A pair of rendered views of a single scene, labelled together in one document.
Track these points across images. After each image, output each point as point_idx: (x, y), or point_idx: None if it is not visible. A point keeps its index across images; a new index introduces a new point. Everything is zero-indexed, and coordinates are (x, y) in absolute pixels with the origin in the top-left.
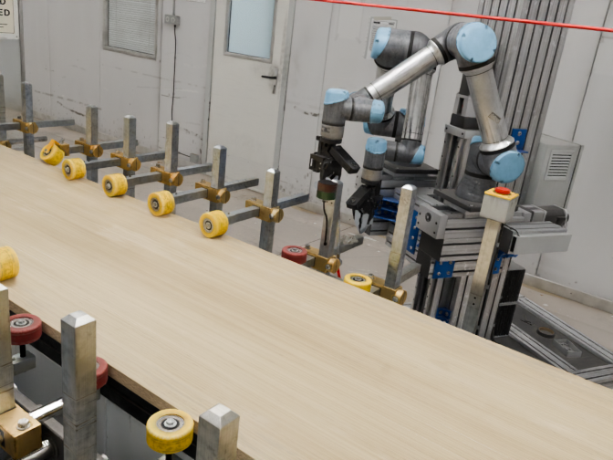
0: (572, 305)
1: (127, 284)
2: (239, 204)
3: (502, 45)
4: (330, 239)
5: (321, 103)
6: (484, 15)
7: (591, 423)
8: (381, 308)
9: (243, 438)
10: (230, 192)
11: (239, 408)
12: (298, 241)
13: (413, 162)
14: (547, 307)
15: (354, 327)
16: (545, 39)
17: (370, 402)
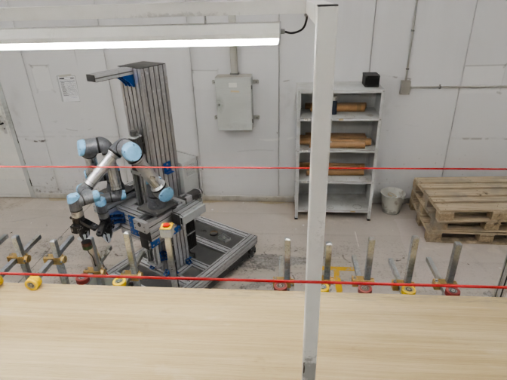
0: (224, 203)
1: (10, 343)
2: (13, 212)
3: (143, 129)
4: (97, 262)
5: (44, 133)
6: (129, 113)
7: (222, 309)
8: (134, 293)
9: None
10: (1, 204)
11: (96, 376)
12: (66, 225)
13: (121, 200)
14: (213, 210)
15: (126, 310)
16: (163, 120)
17: (145, 344)
